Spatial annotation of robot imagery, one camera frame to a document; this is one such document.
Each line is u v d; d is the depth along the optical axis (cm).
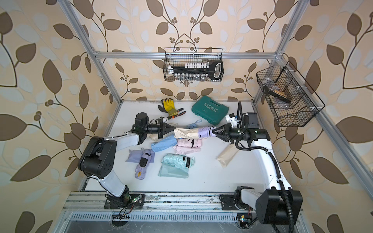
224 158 88
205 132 73
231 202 74
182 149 90
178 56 91
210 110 109
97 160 48
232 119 72
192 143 93
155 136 96
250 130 55
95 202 76
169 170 84
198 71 85
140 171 81
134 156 89
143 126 75
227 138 66
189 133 78
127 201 69
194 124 105
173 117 110
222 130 68
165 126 79
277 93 75
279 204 38
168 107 115
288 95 79
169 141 95
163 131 79
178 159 84
